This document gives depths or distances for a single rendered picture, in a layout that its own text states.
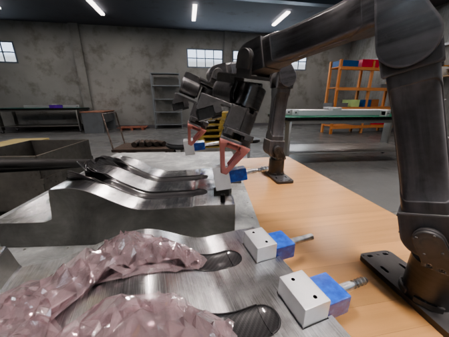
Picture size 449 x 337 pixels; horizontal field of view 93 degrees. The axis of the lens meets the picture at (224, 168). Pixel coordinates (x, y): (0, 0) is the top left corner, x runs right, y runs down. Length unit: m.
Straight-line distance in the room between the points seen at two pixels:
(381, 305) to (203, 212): 0.33
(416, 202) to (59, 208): 0.62
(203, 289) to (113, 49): 10.29
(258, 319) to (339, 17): 0.43
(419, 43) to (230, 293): 0.39
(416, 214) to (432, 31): 0.23
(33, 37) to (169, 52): 4.83
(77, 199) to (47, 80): 10.78
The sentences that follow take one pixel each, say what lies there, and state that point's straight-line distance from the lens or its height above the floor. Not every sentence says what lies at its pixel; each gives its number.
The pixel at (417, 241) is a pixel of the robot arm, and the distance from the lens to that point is 0.41.
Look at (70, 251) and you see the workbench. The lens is 0.57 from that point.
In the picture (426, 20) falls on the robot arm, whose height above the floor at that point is 1.19.
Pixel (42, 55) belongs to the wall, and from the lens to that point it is 11.32.
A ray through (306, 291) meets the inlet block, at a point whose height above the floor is 0.88.
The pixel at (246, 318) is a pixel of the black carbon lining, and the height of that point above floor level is 0.85.
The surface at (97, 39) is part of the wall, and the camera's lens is 10.65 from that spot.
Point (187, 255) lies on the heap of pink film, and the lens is 0.33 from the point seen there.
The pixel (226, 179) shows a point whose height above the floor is 0.93.
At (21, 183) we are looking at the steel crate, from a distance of 2.69.
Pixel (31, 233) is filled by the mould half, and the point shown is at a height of 0.83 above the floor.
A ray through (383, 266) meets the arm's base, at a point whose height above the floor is 0.81.
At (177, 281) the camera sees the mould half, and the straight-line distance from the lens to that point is 0.31.
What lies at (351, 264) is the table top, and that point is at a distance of 0.51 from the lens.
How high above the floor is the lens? 1.10
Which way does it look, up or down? 18 degrees down
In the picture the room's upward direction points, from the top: straight up
